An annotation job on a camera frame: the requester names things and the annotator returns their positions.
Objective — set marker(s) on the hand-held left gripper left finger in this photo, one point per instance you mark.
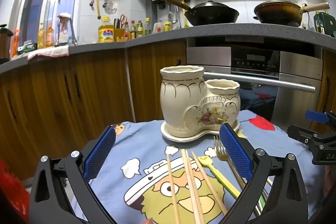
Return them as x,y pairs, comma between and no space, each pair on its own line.
101,153

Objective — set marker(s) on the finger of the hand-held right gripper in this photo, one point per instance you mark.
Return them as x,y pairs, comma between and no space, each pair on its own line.
316,116
299,132

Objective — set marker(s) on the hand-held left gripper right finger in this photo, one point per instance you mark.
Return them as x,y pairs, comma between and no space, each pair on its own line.
235,153

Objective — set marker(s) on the gold metal fork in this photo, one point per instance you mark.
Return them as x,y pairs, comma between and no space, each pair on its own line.
221,151

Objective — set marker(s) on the wooden chopstick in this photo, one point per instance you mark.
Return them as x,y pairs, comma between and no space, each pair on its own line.
173,187
210,184
194,187
189,187

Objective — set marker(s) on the cream ceramic utensil holder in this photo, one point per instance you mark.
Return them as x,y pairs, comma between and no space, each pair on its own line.
181,103

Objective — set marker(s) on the wooden base cabinet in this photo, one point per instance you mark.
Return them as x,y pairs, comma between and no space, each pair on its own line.
92,87
328,82

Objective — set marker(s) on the cartoon printed blue cloth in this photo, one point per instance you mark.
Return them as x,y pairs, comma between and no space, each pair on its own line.
147,140

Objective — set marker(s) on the cream ceramic saucer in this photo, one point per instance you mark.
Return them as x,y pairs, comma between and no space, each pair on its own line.
183,138

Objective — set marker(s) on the stainless built-in oven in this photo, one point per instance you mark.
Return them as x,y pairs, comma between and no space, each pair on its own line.
296,66

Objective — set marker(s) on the olive oil bottle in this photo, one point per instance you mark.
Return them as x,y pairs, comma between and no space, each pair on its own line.
319,23

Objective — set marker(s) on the green container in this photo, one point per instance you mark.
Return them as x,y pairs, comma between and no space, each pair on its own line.
329,23

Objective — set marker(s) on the red plastic object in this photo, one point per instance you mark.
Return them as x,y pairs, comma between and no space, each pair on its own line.
11,187

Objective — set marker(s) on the brown pot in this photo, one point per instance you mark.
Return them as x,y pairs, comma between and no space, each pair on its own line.
278,12

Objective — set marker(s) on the white dish cloth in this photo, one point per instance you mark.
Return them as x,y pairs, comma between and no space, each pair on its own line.
48,52

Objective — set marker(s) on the grey speckled countertop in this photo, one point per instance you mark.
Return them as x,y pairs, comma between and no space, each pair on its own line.
236,29

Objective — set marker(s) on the yellow cooking oil bottle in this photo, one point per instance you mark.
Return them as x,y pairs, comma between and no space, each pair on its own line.
106,34

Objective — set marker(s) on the yellow knife block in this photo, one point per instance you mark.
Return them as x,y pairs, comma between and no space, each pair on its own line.
118,34

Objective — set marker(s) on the metal faucet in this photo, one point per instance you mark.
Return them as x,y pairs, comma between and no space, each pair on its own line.
73,35

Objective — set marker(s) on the dark sauce bottle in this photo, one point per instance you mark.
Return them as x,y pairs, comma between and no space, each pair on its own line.
133,31

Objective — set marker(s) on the yellow dish soap bottle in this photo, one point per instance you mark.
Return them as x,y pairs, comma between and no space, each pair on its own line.
50,37
41,39

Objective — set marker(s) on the green glass bottle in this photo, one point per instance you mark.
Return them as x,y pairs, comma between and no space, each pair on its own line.
140,29

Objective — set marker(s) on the green box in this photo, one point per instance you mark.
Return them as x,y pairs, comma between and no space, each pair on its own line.
26,47

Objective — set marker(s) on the white cloth faucet cover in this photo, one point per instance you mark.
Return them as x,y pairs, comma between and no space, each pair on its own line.
63,27

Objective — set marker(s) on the yellow-capped bottle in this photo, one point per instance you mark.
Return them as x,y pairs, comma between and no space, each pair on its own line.
148,27

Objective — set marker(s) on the white plastic jug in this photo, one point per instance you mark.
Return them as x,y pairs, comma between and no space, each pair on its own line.
158,27

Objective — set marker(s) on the orange spray bottle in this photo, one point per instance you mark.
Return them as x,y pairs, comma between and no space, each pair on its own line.
15,44

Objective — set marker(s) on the yellow-lidded jar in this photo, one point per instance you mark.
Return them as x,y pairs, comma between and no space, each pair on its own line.
168,26

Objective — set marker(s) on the yellow spatula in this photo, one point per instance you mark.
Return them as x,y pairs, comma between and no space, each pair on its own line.
185,16

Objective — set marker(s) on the hanging metal ladle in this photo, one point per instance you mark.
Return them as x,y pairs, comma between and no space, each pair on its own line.
172,14

